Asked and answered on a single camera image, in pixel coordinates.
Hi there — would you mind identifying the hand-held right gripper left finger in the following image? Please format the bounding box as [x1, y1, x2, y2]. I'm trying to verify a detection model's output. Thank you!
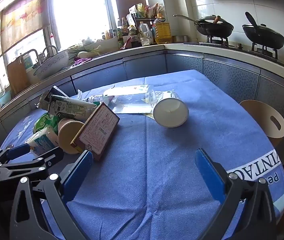
[9, 150, 94, 240]

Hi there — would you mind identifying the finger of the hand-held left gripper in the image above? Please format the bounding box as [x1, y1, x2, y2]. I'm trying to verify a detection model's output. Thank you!
[0, 144, 31, 166]
[0, 147, 64, 181]

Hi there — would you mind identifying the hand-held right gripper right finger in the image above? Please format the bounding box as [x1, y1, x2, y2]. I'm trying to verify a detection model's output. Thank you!
[195, 148, 277, 240]

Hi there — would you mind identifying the white teal tissue pack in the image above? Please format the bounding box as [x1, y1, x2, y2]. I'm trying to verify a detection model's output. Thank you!
[25, 126, 59, 156]

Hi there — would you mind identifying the brown paper cup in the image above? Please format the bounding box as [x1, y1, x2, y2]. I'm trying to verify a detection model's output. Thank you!
[58, 118, 85, 155]

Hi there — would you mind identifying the green patterned packet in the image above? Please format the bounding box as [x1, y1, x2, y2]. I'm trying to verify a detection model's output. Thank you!
[33, 112, 60, 134]

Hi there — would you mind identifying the brown cardboard box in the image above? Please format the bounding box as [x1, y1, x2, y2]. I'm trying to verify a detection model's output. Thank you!
[71, 102, 120, 161]

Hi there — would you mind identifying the wooden cutting board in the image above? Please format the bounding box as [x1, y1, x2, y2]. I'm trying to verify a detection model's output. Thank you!
[6, 56, 30, 94]

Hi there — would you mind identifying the green white milk carton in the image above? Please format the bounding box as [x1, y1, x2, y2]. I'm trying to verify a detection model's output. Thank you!
[47, 94, 99, 122]

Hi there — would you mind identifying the blue printed tablecloth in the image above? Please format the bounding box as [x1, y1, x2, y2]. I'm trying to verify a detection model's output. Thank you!
[0, 69, 284, 240]

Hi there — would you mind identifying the dark opened carton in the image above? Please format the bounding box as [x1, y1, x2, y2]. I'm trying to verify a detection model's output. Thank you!
[38, 85, 70, 109]

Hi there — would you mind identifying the teal box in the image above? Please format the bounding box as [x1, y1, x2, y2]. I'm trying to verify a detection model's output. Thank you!
[23, 55, 34, 70]

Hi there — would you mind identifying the white paper cup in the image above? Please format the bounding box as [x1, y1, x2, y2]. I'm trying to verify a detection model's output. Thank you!
[153, 91, 189, 128]

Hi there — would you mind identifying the square steel faucet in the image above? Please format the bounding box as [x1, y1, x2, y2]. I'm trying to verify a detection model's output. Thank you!
[22, 49, 40, 66]

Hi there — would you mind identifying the round wooden stool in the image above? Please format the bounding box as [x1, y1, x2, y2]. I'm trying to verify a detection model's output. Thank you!
[239, 100, 284, 147]

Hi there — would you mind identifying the clear flat plastic wrapper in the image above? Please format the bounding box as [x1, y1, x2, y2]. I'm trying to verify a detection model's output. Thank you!
[111, 104, 155, 118]

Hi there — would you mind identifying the white enamel basin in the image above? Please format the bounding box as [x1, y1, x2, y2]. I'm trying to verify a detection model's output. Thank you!
[33, 49, 69, 80]

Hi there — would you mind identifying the clear plastic bottle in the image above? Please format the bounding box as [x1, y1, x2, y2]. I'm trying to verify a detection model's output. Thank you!
[83, 84, 156, 112]

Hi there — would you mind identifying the curved steel faucet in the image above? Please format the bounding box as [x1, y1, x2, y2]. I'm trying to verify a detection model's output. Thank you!
[42, 45, 59, 58]

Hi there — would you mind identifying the purple cloth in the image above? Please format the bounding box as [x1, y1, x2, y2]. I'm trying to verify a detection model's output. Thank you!
[72, 58, 92, 65]

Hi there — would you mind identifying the printed roller blind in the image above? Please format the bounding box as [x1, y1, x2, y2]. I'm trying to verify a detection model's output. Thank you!
[0, 0, 51, 55]

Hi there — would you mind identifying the green onions and radish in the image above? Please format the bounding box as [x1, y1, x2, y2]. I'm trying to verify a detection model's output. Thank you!
[68, 45, 102, 57]

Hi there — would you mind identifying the kitchen counter with cabinets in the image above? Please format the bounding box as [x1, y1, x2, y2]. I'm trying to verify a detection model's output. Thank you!
[0, 42, 284, 160]

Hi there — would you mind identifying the gas stove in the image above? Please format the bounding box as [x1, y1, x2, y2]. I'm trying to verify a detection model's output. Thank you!
[184, 36, 284, 68]

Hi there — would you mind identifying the dark sauce bottle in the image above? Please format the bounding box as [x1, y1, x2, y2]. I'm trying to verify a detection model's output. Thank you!
[117, 29, 124, 50]

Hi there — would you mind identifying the black wok with lid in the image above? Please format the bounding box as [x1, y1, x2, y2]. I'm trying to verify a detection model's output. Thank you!
[242, 12, 284, 50]

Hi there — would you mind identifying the yellow cooking oil bottle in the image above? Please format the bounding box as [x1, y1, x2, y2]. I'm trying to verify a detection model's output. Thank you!
[154, 13, 172, 45]

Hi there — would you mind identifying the clear jug with dark liquid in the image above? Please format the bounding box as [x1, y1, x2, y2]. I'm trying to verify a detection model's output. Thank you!
[138, 22, 153, 43]

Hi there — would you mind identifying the pile of seasoning packets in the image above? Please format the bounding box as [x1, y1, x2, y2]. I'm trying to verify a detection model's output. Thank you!
[127, 2, 167, 20]

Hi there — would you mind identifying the brown cardboard sheet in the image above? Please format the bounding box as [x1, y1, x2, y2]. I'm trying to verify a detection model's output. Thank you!
[113, 0, 148, 19]

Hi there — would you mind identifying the black wok with long handle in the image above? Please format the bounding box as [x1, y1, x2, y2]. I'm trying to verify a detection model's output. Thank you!
[173, 14, 234, 37]

